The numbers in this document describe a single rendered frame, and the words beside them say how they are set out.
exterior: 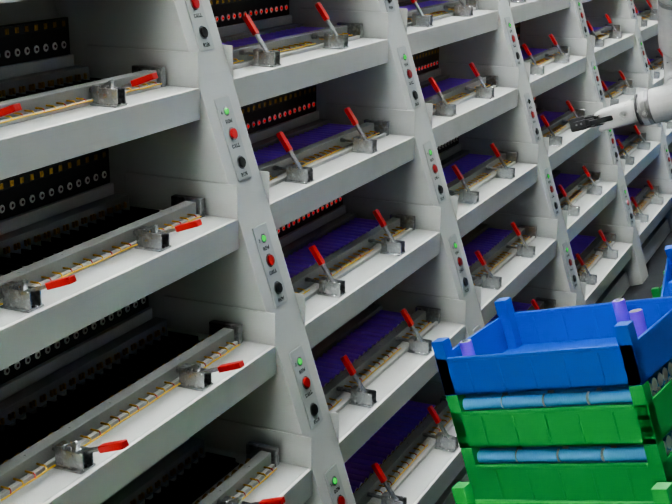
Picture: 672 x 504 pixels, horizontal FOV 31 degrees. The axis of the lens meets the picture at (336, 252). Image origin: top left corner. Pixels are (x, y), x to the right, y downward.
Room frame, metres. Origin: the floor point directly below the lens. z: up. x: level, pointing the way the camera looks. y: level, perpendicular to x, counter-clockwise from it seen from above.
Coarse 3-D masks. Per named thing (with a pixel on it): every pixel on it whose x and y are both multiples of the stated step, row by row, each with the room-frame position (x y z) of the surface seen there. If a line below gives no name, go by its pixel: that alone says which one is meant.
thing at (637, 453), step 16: (480, 448) 1.66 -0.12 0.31; (496, 448) 1.64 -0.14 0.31; (512, 448) 1.62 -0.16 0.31; (528, 448) 1.60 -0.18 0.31; (544, 448) 1.59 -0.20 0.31; (560, 448) 1.57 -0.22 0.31; (576, 448) 1.54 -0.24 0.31; (592, 448) 1.53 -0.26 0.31; (608, 448) 1.51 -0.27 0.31; (624, 448) 1.50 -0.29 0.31; (640, 448) 1.48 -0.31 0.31
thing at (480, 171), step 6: (504, 156) 2.96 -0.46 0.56; (486, 162) 2.87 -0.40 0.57; (492, 162) 2.88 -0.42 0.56; (498, 162) 2.92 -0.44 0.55; (504, 162) 2.93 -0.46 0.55; (474, 168) 2.80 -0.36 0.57; (480, 168) 2.80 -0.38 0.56; (468, 174) 2.74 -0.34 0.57; (474, 174) 2.76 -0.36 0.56; (480, 174) 2.80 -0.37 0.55; (456, 180) 2.68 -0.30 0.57; (468, 180) 2.72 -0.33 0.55; (474, 180) 2.73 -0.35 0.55; (480, 180) 2.75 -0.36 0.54; (450, 186) 2.62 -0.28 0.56; (456, 186) 2.65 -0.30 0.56; (462, 186) 2.68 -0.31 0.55
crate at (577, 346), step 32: (512, 320) 1.77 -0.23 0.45; (544, 320) 1.75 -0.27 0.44; (576, 320) 1.72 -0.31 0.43; (608, 320) 1.68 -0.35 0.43; (448, 352) 1.64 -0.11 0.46; (480, 352) 1.72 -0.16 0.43; (512, 352) 1.57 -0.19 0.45; (544, 352) 1.53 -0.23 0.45; (576, 352) 1.50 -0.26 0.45; (608, 352) 1.47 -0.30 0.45; (640, 352) 1.46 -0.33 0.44; (448, 384) 1.64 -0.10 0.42; (480, 384) 1.60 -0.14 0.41; (512, 384) 1.57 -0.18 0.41; (544, 384) 1.54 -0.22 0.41; (576, 384) 1.51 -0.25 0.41; (608, 384) 1.48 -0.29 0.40; (640, 384) 1.45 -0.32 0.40
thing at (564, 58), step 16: (528, 48) 3.21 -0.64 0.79; (544, 48) 3.63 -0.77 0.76; (560, 48) 3.59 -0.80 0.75; (576, 48) 3.59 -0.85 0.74; (528, 64) 3.04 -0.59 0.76; (544, 64) 3.35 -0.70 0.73; (560, 64) 3.39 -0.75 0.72; (576, 64) 3.48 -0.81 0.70; (544, 80) 3.18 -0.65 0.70; (560, 80) 3.33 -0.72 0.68
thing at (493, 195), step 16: (480, 144) 3.02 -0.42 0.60; (496, 144) 3.00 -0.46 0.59; (512, 144) 2.98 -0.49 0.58; (528, 144) 2.97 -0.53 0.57; (512, 160) 2.97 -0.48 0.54; (528, 160) 2.97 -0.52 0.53; (528, 176) 2.89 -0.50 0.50; (480, 192) 2.67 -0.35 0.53; (496, 192) 2.67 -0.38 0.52; (512, 192) 2.78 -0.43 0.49; (464, 208) 2.53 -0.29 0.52; (480, 208) 2.57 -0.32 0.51; (496, 208) 2.68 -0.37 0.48; (464, 224) 2.48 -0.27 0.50
